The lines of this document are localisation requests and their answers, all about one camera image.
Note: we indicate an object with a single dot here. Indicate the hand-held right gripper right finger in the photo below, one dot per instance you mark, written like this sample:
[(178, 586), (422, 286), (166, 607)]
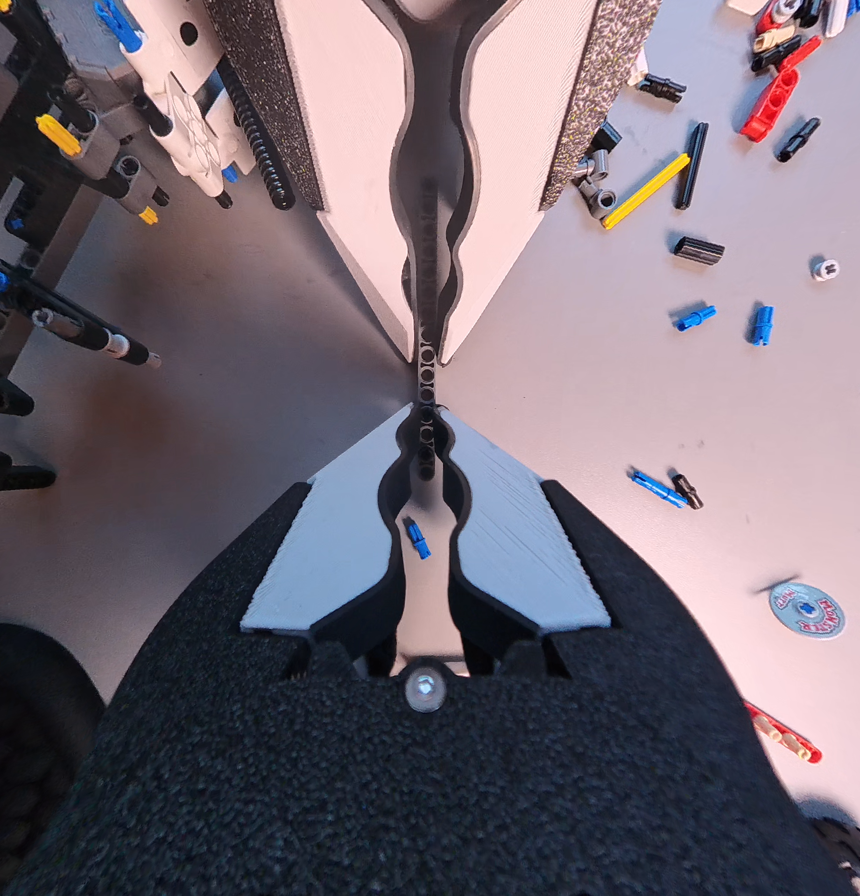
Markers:
[(521, 553)]

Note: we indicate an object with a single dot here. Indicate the long grey holed beam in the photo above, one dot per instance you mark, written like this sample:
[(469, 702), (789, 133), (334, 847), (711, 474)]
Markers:
[(426, 378)]

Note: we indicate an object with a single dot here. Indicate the small blue pin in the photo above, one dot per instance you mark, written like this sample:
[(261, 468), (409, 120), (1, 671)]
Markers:
[(418, 539)]

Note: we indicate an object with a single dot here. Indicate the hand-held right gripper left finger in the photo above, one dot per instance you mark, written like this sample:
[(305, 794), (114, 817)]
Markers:
[(325, 560)]

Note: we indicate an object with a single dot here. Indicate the long black pin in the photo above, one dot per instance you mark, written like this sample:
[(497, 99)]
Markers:
[(661, 87)]

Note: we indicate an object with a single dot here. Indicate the short blue connector pin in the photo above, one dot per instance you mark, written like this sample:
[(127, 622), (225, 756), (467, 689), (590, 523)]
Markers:
[(761, 324)]

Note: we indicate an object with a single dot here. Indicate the grey elbow connector with pin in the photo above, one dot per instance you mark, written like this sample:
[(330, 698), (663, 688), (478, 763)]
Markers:
[(591, 166)]

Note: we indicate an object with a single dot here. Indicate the black rubber tyre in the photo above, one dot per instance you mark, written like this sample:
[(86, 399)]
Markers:
[(850, 850)]

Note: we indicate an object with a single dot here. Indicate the black axle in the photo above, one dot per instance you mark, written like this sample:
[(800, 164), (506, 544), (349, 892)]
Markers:
[(692, 164)]

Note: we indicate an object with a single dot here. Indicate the black tube connector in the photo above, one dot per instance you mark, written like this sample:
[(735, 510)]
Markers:
[(699, 250)]

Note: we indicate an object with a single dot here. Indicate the yellow axle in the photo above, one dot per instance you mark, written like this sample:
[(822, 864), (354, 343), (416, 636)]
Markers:
[(647, 190)]

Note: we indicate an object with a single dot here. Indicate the light grey bush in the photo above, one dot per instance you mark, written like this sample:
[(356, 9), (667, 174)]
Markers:
[(826, 268)]

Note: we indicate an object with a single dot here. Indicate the black toy truck chassis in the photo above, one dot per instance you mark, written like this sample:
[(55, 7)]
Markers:
[(178, 70)]

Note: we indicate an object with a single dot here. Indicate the red beam with tan pins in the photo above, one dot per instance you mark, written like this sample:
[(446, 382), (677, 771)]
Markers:
[(784, 731)]

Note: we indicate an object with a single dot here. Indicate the long blue pin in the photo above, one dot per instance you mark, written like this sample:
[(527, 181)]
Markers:
[(657, 488)]

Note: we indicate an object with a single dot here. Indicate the black double pin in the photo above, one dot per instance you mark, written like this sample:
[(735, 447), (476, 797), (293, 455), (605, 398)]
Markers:
[(798, 138)]

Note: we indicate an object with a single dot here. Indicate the grey desk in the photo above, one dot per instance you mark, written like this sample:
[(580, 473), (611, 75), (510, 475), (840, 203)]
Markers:
[(577, 420)]

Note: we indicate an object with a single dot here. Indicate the black short connector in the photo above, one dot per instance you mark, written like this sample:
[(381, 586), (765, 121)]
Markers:
[(605, 134)]

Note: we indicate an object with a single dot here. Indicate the small grey axle connector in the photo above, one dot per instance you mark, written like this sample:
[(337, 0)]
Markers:
[(601, 201)]

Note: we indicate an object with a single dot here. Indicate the short black pin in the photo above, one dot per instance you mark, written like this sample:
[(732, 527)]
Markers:
[(688, 491)]

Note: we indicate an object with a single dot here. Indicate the red short beam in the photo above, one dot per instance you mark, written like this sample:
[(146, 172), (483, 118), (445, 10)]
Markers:
[(770, 105)]

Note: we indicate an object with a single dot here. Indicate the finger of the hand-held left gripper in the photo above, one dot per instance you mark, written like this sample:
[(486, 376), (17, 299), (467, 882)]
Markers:
[(514, 140), (353, 140)]

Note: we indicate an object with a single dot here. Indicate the blue round printed disc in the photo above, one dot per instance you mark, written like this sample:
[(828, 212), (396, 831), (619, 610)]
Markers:
[(807, 610)]

